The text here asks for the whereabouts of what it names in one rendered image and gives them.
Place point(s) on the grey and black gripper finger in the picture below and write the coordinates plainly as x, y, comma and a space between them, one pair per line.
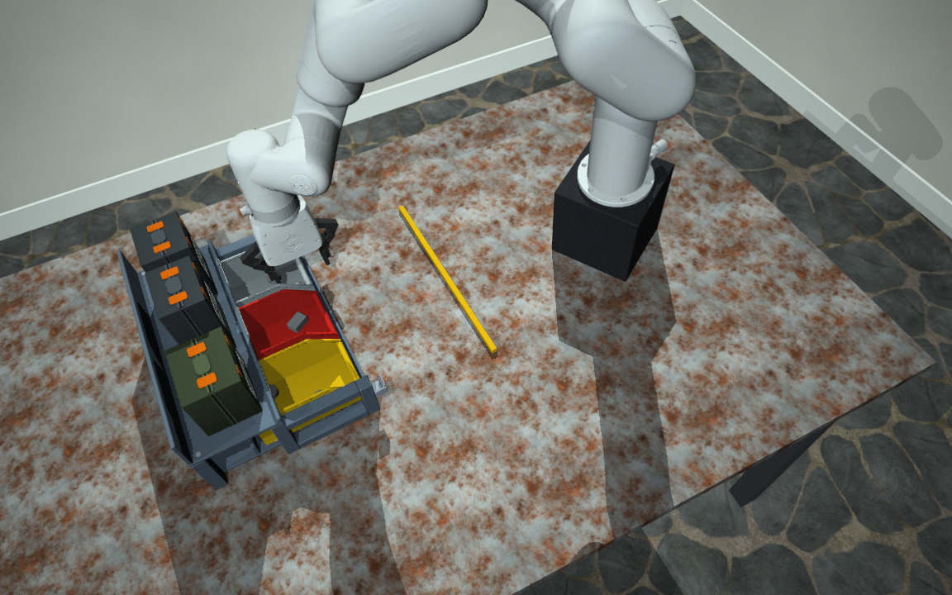
327, 236
248, 258

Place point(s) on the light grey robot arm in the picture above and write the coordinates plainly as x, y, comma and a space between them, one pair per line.
603, 45

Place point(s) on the red open bin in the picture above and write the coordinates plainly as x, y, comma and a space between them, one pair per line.
266, 320

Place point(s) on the olive green case with orange latches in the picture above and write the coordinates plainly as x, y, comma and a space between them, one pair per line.
212, 382

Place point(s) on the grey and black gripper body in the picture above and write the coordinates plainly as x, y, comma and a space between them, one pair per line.
282, 242

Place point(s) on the yellow vertical bar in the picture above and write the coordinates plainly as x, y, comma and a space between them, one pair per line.
449, 281

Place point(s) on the grey metal bin rack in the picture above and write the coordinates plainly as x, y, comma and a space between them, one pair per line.
212, 456

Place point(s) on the yellow open bin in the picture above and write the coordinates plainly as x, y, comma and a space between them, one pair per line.
306, 367

